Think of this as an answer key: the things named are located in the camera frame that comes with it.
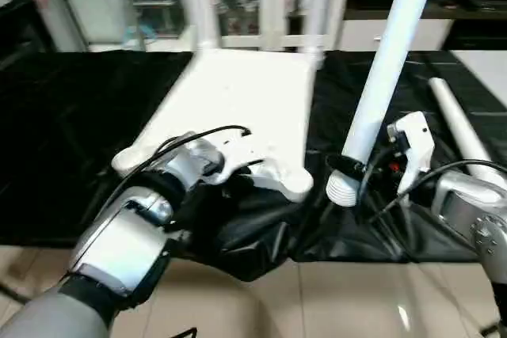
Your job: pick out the white glass door cabinet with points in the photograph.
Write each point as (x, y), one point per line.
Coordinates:
(269, 33)

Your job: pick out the white plastic table top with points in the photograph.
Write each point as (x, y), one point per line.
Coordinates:
(237, 108)

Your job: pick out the black desk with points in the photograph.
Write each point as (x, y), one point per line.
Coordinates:
(479, 25)

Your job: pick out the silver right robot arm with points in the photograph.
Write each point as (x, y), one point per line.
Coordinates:
(467, 199)

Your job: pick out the metal framed glass panel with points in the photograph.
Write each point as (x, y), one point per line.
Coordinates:
(59, 9)

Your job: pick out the glass tank with dark frame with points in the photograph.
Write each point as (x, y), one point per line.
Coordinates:
(158, 17)

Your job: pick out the black stand leg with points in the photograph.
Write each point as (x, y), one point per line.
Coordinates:
(14, 292)

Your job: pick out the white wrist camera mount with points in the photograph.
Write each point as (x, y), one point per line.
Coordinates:
(416, 144)
(237, 152)

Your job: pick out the black work mat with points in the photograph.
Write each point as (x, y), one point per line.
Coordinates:
(79, 136)

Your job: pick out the white drawer unit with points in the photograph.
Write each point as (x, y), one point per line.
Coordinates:
(416, 35)

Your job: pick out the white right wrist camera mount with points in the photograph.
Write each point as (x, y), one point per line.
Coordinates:
(416, 144)

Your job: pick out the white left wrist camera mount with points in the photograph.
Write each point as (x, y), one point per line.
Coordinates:
(237, 152)

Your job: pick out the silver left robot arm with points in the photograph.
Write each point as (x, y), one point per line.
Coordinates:
(126, 235)

